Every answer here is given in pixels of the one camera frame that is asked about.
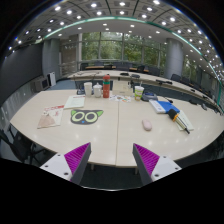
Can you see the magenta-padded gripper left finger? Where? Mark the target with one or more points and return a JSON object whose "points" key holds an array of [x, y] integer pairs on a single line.
{"points": [[76, 159]]}

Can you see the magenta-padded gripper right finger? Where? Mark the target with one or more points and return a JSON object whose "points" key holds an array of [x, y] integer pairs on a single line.
{"points": [[147, 160]]}

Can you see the pink computer mouse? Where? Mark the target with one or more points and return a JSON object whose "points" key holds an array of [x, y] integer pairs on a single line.
{"points": [[147, 125]]}

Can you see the black cat-face mouse pad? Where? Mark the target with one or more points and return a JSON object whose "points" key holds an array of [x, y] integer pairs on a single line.
{"points": [[86, 122]]}

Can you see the red and white brochure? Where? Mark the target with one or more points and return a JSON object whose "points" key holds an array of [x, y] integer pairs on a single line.
{"points": [[50, 117]]}

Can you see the black handheld microphone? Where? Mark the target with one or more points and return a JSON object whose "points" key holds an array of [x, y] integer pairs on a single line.
{"points": [[173, 115]]}

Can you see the blue and white book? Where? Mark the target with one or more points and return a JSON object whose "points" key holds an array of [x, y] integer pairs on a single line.
{"points": [[163, 106]]}

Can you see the white paper document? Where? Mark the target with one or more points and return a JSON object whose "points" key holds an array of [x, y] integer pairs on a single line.
{"points": [[75, 101]]}

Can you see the black office chair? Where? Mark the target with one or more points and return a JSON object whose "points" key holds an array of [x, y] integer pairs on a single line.
{"points": [[18, 146]]}

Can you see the black desk microphone console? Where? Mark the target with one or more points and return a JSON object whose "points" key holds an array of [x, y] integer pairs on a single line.
{"points": [[149, 97], [80, 91]]}

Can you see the green-printed paper cup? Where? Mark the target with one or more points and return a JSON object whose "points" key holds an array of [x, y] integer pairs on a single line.
{"points": [[138, 93]]}

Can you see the colourful sticker sheet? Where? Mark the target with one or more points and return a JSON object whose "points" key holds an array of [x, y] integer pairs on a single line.
{"points": [[120, 98]]}

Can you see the stack of white paper cups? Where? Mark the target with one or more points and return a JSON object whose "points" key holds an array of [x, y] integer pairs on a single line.
{"points": [[88, 90]]}

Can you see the white lidded mug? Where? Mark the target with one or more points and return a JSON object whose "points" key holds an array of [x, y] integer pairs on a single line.
{"points": [[97, 91]]}

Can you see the beige cardboard box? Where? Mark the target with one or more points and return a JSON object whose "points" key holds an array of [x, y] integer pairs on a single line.
{"points": [[122, 88]]}

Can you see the red drink bottle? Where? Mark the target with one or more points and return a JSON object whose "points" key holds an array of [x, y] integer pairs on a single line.
{"points": [[106, 87]]}

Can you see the curved conference table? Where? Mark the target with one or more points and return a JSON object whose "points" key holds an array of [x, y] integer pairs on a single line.
{"points": [[146, 78]]}

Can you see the grey box monitor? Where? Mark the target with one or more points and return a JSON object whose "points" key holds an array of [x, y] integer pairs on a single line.
{"points": [[40, 84]]}

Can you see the white leaning board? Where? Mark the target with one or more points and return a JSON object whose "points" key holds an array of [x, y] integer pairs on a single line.
{"points": [[52, 79]]}

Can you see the dark office chairs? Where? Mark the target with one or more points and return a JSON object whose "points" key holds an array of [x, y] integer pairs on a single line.
{"points": [[154, 70]]}

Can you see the ceiling lights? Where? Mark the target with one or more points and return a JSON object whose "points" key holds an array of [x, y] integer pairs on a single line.
{"points": [[99, 13]]}

